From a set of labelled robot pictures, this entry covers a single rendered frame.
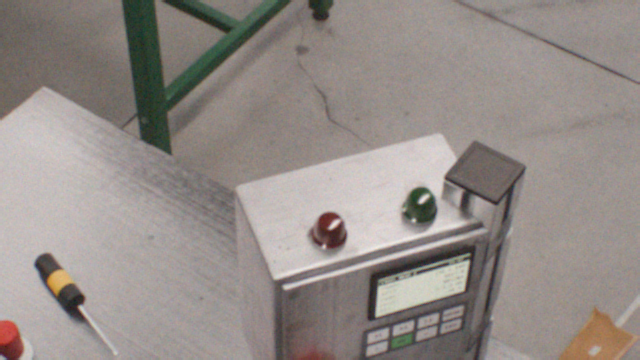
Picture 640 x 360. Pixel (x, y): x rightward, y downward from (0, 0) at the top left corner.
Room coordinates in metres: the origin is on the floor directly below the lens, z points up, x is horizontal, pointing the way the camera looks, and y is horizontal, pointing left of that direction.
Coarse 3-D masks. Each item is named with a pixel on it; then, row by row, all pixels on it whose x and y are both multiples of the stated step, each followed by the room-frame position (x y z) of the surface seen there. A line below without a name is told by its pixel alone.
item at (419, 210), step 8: (408, 192) 0.57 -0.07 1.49; (416, 192) 0.56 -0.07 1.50; (424, 192) 0.56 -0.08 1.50; (432, 192) 0.56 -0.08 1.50; (408, 200) 0.56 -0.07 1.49; (416, 200) 0.56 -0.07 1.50; (424, 200) 0.56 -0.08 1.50; (432, 200) 0.56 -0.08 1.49; (408, 208) 0.56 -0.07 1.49; (416, 208) 0.55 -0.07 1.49; (424, 208) 0.55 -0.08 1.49; (432, 208) 0.55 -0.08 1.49; (408, 216) 0.55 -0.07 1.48; (416, 216) 0.55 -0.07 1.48; (424, 216) 0.55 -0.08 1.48; (432, 216) 0.56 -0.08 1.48; (416, 224) 0.55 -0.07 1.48; (424, 224) 0.55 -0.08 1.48
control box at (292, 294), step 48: (432, 144) 0.63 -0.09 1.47; (240, 192) 0.58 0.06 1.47; (288, 192) 0.58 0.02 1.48; (336, 192) 0.58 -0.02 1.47; (384, 192) 0.58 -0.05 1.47; (240, 240) 0.57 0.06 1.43; (288, 240) 0.54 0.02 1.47; (384, 240) 0.54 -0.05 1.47; (432, 240) 0.54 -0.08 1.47; (480, 240) 0.55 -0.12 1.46; (240, 288) 0.58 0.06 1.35; (288, 288) 0.50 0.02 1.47; (336, 288) 0.51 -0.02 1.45; (288, 336) 0.50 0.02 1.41; (336, 336) 0.51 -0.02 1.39
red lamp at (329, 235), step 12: (324, 216) 0.54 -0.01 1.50; (336, 216) 0.54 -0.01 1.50; (312, 228) 0.54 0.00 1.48; (324, 228) 0.53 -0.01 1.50; (336, 228) 0.53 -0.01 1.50; (312, 240) 0.53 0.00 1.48; (324, 240) 0.53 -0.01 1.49; (336, 240) 0.53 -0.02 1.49; (324, 252) 0.52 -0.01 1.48; (336, 252) 0.53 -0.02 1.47
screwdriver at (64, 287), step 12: (36, 264) 0.98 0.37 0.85; (48, 264) 0.97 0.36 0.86; (48, 276) 0.96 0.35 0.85; (60, 276) 0.95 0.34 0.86; (60, 288) 0.94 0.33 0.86; (72, 288) 0.94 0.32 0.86; (60, 300) 0.92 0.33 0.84; (72, 300) 0.92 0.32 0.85; (84, 300) 0.93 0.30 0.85; (84, 312) 0.90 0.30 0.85; (96, 324) 0.89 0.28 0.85
